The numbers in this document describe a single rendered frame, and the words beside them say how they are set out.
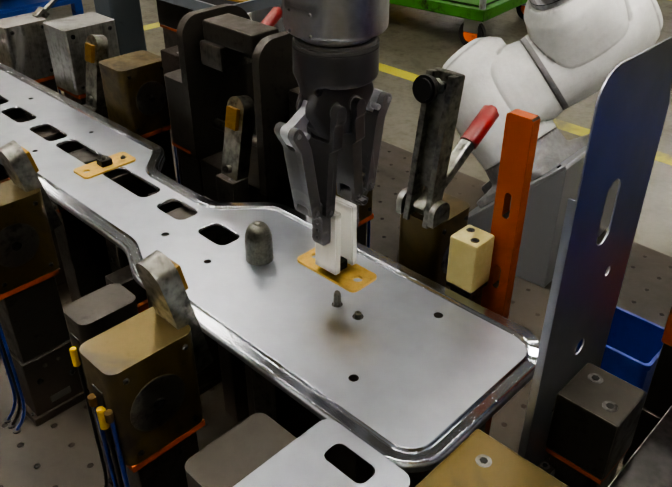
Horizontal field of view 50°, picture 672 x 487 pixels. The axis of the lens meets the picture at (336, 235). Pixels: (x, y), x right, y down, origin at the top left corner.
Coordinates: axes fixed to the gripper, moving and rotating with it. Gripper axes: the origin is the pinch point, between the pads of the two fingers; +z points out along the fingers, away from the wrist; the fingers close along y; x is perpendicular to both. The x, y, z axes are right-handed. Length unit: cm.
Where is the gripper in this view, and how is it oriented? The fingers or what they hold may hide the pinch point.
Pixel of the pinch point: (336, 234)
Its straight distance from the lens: 72.3
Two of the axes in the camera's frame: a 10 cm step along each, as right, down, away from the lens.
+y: -7.0, 3.8, -6.1
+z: 0.0, 8.5, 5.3
